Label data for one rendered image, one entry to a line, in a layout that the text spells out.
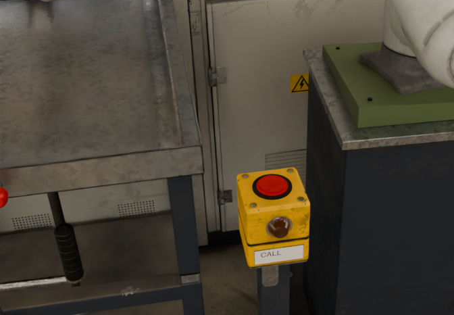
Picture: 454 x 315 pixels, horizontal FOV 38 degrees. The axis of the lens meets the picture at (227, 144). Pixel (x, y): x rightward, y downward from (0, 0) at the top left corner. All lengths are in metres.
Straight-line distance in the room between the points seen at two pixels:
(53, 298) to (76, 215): 0.73
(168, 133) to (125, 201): 0.91
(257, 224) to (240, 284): 1.14
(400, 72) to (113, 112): 0.54
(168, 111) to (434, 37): 0.43
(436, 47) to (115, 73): 0.57
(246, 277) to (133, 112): 0.97
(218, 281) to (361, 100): 0.91
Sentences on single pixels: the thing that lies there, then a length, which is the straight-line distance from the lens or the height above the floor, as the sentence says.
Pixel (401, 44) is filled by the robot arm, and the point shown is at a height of 0.86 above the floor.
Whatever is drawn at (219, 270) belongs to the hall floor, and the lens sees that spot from 1.99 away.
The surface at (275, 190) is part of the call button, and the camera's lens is 0.82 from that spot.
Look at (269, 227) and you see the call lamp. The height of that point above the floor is 0.87.
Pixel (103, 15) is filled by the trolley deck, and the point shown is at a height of 0.85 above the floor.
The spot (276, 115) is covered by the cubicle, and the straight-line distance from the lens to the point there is 1.80.
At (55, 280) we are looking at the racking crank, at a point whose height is 0.63.
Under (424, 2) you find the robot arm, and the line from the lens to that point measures 1.03.
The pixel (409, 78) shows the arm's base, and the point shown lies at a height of 0.81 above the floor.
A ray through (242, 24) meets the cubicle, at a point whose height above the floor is 0.73.
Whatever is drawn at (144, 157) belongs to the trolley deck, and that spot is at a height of 0.83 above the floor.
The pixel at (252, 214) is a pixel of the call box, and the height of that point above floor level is 0.89.
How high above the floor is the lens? 1.42
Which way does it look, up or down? 35 degrees down
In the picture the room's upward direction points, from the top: 3 degrees counter-clockwise
